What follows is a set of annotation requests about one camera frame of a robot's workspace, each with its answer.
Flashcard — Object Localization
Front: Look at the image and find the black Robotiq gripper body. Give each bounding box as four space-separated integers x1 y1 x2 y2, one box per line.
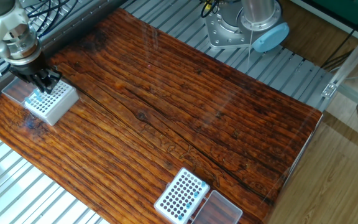
9 52 55 85

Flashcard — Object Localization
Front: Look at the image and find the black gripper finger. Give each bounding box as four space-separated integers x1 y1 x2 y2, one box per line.
31 74 49 94
44 68 63 94

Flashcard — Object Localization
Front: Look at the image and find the white pipette tip rack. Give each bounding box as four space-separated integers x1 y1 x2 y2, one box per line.
23 80 80 127
153 167 211 224

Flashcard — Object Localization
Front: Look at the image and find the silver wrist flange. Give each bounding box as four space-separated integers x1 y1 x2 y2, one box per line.
3 26 42 67

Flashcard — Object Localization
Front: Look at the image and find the clear plastic rack lid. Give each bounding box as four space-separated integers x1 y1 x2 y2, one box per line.
191 189 244 224
1 77 37 105

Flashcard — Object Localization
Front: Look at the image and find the black base cable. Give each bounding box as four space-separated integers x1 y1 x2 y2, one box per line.
200 0 221 19

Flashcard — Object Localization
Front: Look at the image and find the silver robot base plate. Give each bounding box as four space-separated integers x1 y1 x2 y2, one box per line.
204 6 281 49

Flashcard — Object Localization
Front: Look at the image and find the white cable tie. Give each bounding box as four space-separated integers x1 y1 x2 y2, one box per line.
247 29 255 74

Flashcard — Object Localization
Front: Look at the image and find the thin black floor cable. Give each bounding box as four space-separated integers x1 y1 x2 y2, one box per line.
321 27 357 71

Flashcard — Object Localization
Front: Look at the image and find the aluminium frame post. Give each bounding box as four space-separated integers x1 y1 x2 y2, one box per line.
320 20 358 100

